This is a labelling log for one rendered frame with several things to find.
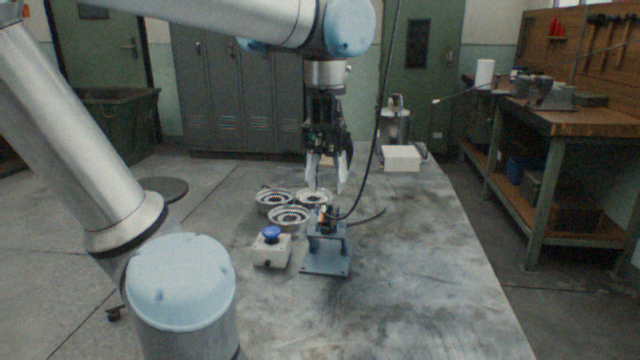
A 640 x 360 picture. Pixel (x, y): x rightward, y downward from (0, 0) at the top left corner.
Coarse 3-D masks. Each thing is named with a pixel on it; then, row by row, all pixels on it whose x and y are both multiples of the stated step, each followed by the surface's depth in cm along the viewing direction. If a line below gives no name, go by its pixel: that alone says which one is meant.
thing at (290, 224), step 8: (280, 208) 101; (288, 208) 102; (296, 208) 102; (304, 208) 100; (280, 216) 98; (288, 216) 100; (296, 216) 99; (272, 224) 94; (280, 224) 93; (288, 224) 92; (296, 224) 93; (304, 224) 94; (280, 232) 93; (288, 232) 93; (296, 232) 94; (304, 232) 96
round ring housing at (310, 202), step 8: (304, 192) 112; (312, 192) 113; (320, 192) 113; (328, 192) 111; (296, 200) 106; (304, 200) 108; (312, 200) 111; (320, 200) 107; (328, 200) 105; (312, 208) 104
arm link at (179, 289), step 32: (160, 256) 45; (192, 256) 46; (224, 256) 46; (128, 288) 42; (160, 288) 41; (192, 288) 41; (224, 288) 44; (160, 320) 41; (192, 320) 42; (224, 320) 45; (160, 352) 43; (192, 352) 43; (224, 352) 46
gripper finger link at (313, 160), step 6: (312, 156) 73; (318, 156) 74; (312, 162) 74; (318, 162) 75; (306, 168) 76; (312, 168) 75; (306, 174) 71; (312, 174) 76; (306, 180) 72; (312, 180) 76; (312, 186) 77
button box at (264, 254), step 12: (264, 240) 84; (276, 240) 84; (288, 240) 85; (252, 252) 82; (264, 252) 81; (276, 252) 81; (288, 252) 85; (252, 264) 83; (264, 264) 81; (276, 264) 82
